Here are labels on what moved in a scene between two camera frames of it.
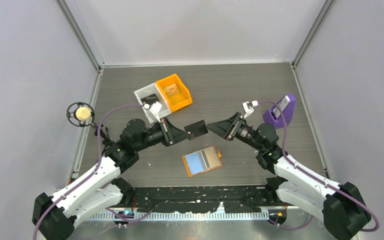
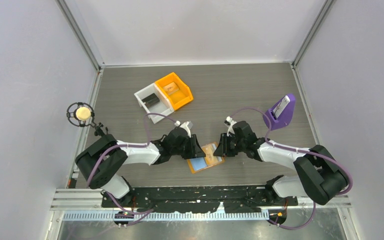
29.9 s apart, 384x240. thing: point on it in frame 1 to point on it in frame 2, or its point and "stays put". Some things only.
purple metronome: x=274 y=117 stays put
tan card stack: x=171 y=90 stays put
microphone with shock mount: x=81 y=114 stays put
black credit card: x=196 y=129 to x=150 y=100
